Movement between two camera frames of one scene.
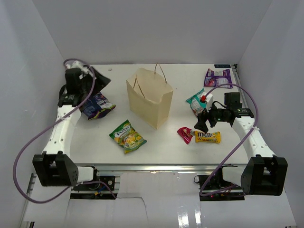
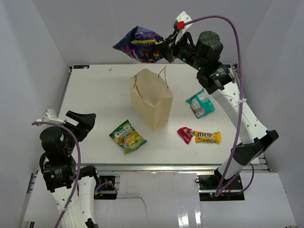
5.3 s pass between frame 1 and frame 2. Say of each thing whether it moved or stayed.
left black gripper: moved
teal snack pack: stayed
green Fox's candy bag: stayed
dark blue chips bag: moved
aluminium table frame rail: stayed
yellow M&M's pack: stayed
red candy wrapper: stayed
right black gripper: moved
